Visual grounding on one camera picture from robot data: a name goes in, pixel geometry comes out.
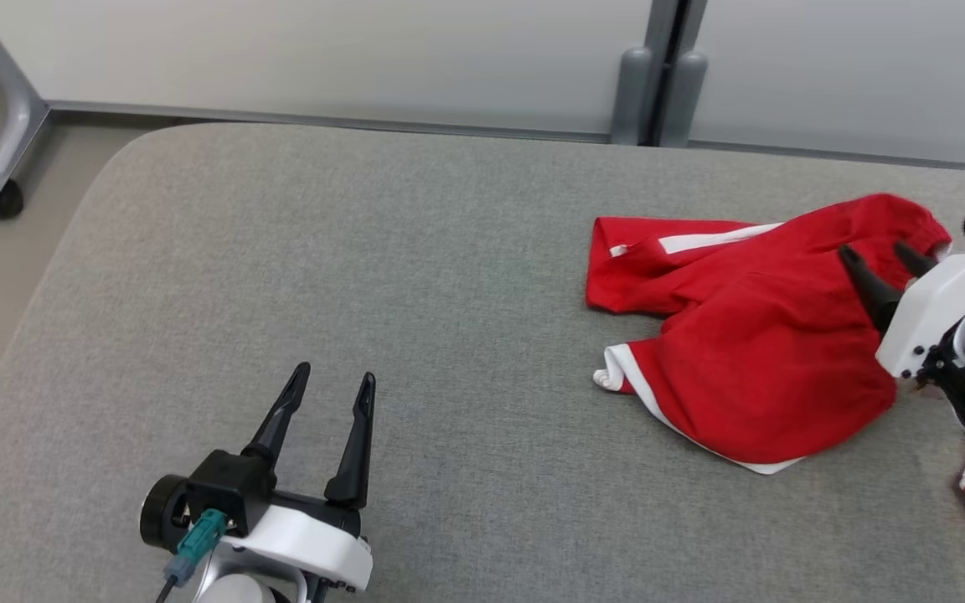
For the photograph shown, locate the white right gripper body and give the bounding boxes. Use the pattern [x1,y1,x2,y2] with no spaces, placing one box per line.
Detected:
[875,251,965,379]

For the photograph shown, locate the left black cable teal plug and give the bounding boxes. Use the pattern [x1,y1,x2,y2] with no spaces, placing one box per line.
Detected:
[154,508,229,603]

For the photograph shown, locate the grey partition post foot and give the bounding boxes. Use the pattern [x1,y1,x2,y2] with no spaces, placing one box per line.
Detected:
[658,50,710,148]
[611,46,655,145]

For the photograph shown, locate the grey fabric sofa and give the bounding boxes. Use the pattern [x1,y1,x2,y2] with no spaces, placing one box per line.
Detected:
[0,123,965,603]

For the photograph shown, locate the grey partition frame upright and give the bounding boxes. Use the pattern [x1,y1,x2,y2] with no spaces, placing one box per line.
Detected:
[642,0,710,148]

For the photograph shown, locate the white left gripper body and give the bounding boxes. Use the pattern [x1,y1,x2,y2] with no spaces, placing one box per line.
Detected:
[223,492,374,591]

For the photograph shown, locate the red shorts with white stripes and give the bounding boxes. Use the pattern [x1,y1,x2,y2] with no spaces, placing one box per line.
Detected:
[586,193,952,476]

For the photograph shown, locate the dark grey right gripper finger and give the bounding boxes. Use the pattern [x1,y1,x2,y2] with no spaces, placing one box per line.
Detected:
[893,241,938,279]
[837,245,902,334]

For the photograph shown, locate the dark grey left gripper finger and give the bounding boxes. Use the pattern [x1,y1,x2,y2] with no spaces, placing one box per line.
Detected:
[241,362,312,461]
[325,372,377,509]

